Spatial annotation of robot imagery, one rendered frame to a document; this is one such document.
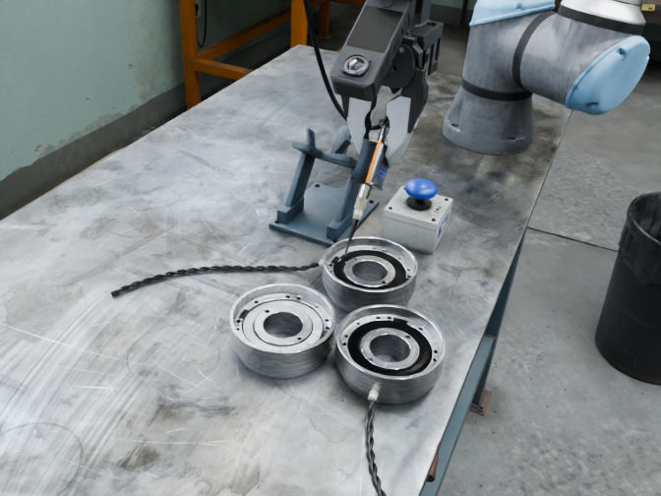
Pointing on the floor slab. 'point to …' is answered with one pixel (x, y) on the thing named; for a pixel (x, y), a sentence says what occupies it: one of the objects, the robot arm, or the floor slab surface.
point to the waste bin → (635, 295)
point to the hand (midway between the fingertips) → (375, 155)
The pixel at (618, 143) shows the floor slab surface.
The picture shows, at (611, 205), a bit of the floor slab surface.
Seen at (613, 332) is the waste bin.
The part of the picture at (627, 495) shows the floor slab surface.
